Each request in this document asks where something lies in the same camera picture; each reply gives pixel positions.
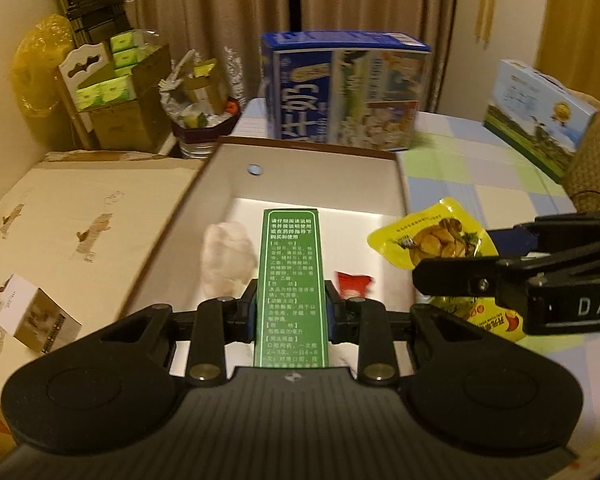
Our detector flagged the small white box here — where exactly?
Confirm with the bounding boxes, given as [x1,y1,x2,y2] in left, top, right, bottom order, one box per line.
[0,274,83,356]

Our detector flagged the checked tablecloth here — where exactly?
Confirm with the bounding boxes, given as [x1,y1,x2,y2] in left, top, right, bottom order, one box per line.
[240,97,600,480]

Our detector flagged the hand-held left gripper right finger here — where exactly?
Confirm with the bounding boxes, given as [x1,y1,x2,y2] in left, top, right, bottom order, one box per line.
[325,282,486,387]

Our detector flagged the cardboard box of tissues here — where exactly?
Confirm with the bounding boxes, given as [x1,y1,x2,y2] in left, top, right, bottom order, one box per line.
[72,42,173,151]

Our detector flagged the brown cardboard storage box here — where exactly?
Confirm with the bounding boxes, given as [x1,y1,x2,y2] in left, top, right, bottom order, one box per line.
[122,135,416,378]

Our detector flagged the dark basket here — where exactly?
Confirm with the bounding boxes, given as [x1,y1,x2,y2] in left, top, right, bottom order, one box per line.
[172,112,241,146]

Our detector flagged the small brown carton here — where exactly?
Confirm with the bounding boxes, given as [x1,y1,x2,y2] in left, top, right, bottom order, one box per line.
[187,57,231,116]

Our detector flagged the red snack packet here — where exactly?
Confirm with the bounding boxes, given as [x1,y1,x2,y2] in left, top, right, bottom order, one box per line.
[334,270,376,303]

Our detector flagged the white plastic bag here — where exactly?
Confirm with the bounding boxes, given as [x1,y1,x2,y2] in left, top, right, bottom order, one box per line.
[201,220,258,301]

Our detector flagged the beige curtain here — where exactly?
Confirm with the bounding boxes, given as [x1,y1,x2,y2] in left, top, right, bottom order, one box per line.
[95,0,456,111]

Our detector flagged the woven chair back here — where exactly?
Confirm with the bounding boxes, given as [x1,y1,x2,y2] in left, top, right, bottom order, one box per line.
[565,95,600,216]

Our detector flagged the blue milk carton case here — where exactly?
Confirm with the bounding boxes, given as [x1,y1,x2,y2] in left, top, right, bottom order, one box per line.
[259,30,433,153]

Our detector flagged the green medicine box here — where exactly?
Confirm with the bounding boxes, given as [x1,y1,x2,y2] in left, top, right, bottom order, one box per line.
[252,207,331,368]

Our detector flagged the light blue gift case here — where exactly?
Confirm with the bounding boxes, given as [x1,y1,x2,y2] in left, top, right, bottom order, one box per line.
[482,58,600,184]

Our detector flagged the crumpled silver wrapping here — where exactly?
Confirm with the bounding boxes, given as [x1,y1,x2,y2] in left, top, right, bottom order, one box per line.
[160,50,201,116]

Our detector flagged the black folded metal frames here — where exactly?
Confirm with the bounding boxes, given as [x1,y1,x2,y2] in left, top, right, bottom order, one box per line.
[52,0,131,51]

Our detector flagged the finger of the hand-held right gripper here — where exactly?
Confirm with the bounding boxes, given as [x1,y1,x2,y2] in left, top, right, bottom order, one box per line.
[485,209,600,257]
[412,255,531,308]

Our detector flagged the stack of green tissue packs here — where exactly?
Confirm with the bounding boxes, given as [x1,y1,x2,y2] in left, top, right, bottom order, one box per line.
[75,30,153,113]

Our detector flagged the wooden wall strip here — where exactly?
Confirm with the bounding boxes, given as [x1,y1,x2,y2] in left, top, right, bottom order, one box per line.
[475,0,498,43]

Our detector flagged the yellow orange snack packet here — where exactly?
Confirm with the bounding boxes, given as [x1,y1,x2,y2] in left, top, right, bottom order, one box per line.
[420,295,528,343]

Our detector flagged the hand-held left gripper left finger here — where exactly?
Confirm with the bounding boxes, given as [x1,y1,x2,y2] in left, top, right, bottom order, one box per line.
[87,280,258,387]

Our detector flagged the large flat printed cardboard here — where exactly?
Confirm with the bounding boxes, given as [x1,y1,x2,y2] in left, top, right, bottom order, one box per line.
[0,152,206,411]

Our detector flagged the yellow plastic bag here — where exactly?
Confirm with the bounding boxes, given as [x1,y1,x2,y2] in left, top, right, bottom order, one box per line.
[11,14,78,121]

